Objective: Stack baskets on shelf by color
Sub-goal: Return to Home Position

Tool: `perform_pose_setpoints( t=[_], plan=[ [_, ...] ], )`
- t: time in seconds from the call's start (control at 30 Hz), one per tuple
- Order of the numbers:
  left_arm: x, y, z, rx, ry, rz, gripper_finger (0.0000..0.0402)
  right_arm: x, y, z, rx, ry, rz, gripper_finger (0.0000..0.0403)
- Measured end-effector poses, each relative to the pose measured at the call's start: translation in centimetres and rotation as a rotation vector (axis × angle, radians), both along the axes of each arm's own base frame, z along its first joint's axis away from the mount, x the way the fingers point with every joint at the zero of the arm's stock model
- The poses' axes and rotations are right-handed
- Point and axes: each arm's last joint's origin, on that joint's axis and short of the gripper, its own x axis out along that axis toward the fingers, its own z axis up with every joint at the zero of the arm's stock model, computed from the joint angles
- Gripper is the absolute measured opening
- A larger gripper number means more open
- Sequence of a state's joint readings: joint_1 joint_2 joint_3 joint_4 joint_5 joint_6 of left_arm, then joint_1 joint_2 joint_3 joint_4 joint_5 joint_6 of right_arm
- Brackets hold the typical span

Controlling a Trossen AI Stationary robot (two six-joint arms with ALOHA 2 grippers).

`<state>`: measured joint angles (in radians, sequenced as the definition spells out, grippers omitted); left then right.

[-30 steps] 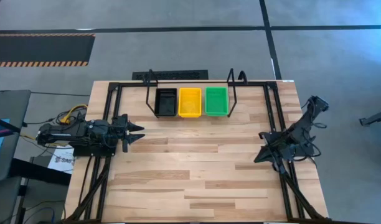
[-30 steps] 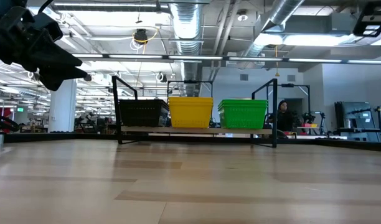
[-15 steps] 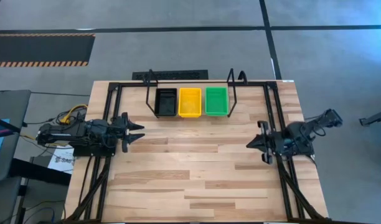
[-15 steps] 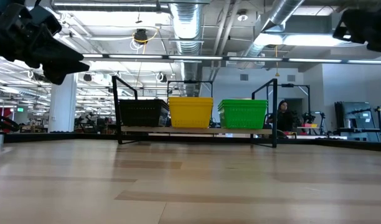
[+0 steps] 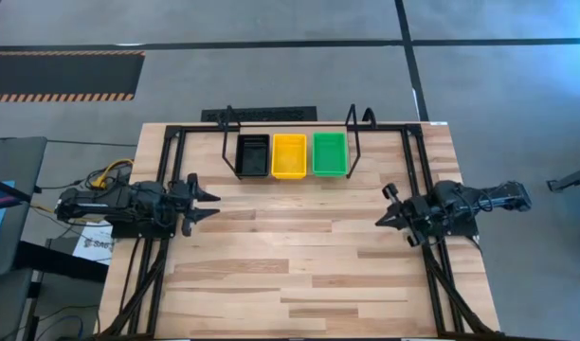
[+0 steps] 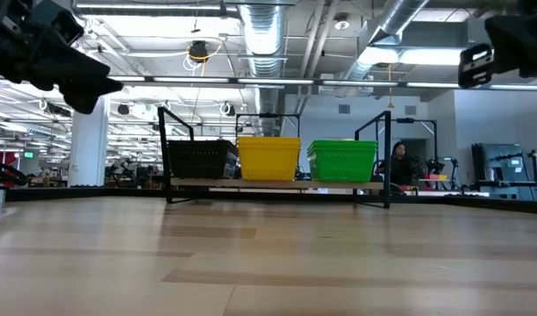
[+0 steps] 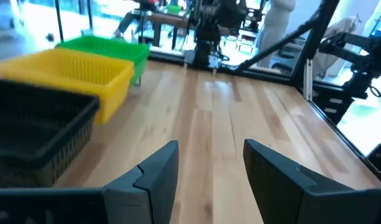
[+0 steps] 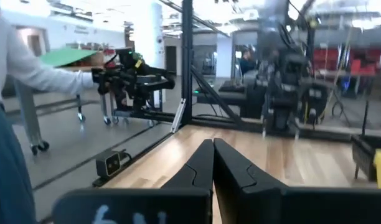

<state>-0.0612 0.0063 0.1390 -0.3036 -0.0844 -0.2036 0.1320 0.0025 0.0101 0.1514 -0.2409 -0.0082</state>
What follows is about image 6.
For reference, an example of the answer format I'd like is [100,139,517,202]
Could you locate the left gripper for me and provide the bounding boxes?
[0,17,124,114]

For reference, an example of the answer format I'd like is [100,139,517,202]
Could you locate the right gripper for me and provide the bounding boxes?
[457,12,537,90]

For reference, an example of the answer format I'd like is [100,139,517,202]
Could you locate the black plastic basket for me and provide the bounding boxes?
[167,139,240,145]
[168,144,239,180]
[167,141,240,149]

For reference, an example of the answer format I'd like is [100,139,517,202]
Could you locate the white building column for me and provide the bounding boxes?
[68,94,111,189]

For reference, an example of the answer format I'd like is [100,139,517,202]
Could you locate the grey background workstation panel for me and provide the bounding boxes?
[469,142,537,194]

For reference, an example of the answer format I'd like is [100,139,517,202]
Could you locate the person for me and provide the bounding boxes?
[376,140,426,188]

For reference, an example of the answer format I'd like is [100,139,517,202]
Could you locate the red and black background machine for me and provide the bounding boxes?
[0,150,31,188]

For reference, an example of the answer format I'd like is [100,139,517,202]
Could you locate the long ceiling light strip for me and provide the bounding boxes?
[108,75,537,91]

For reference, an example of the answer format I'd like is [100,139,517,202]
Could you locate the grey rectangular air duct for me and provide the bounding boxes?
[399,20,470,47]

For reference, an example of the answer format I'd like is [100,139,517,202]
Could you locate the black background rig frame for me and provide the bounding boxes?
[395,117,440,176]

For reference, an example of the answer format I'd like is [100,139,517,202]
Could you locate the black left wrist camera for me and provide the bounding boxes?
[13,0,85,47]

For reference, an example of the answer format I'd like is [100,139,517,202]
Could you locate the yellow hanging cord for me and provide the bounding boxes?
[385,63,395,110]

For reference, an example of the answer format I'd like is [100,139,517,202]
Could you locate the smooth silver air duct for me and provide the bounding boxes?
[333,0,430,96]

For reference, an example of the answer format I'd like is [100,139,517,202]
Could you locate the black aluminium table frame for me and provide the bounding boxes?
[0,186,537,216]

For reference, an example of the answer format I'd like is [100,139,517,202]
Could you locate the ribbed silver air duct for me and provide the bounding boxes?
[237,0,287,140]

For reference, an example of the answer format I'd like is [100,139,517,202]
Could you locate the wooden shelf with black frame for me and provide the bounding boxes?
[157,106,393,210]

